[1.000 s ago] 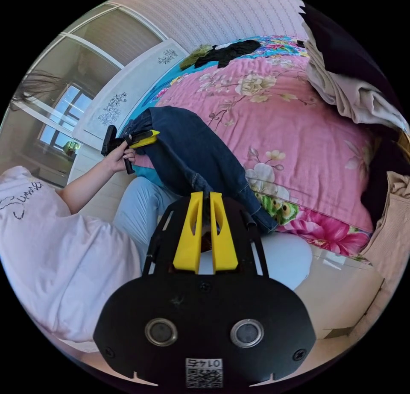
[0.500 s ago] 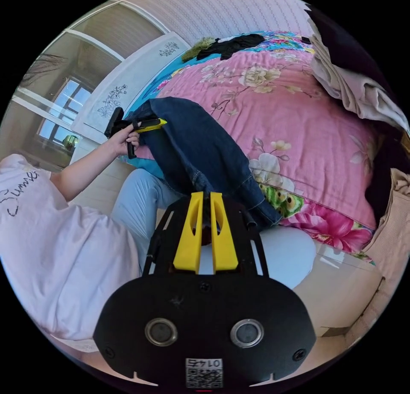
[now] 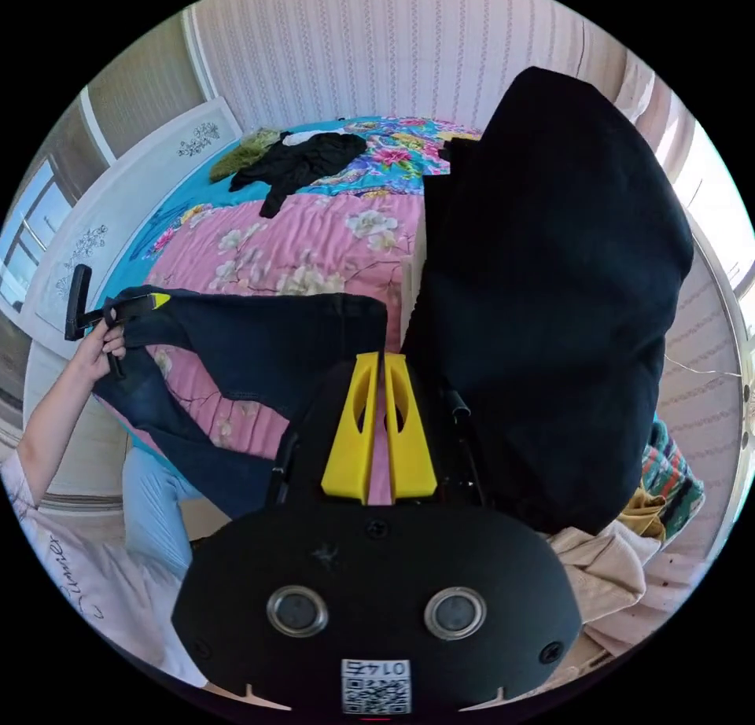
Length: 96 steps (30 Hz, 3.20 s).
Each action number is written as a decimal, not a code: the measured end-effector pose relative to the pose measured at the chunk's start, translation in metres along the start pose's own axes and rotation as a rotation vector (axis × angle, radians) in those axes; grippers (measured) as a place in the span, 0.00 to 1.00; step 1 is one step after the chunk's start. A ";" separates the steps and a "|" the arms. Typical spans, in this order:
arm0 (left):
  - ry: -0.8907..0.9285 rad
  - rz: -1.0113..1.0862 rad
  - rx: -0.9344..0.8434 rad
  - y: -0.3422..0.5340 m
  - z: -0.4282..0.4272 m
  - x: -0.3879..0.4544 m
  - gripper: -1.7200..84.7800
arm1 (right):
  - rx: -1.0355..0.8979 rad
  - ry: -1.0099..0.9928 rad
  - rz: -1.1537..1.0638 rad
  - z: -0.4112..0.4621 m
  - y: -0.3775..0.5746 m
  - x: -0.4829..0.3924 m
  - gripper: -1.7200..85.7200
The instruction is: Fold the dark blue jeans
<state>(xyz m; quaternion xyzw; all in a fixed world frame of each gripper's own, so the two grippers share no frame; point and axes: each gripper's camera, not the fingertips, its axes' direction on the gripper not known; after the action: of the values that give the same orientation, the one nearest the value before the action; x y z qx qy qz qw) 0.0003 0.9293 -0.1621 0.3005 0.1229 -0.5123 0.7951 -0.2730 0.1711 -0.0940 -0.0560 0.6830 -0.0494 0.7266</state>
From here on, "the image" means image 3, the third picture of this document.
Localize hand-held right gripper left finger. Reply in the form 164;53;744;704
321;351;381;506

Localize dark blue jeans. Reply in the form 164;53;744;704
91;285;390;521

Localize window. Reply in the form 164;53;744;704
0;157;73;311

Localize black and green clothes pile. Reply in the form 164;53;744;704
209;127;370;219

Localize stack of black clothes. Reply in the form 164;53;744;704
400;66;695;536

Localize person's left forearm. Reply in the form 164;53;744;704
16;368;98;509

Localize person's body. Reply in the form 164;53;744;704
0;444;211;690

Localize bed with floral quilt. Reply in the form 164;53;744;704
23;97;492;468

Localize person's left hand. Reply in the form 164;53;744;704
75;307;128;385

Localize pile of light clothes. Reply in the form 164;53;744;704
545;421;707;660

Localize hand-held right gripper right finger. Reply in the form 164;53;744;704
384;353;440;503

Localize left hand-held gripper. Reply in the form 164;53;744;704
87;293;173;381

